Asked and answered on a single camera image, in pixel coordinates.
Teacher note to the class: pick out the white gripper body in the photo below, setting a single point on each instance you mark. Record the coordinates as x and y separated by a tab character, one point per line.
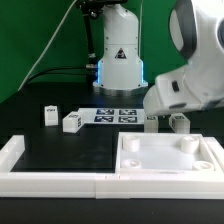
184	90

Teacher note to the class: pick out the white square tabletop part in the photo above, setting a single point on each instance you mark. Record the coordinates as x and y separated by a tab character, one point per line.
163	152

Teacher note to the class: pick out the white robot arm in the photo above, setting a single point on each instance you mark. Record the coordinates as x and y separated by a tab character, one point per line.
197	31

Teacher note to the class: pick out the white U-shaped obstacle fence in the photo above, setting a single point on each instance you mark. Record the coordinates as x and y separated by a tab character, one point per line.
188	185

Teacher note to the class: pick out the white sheet with tags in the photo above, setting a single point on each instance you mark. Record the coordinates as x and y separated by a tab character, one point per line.
112	116

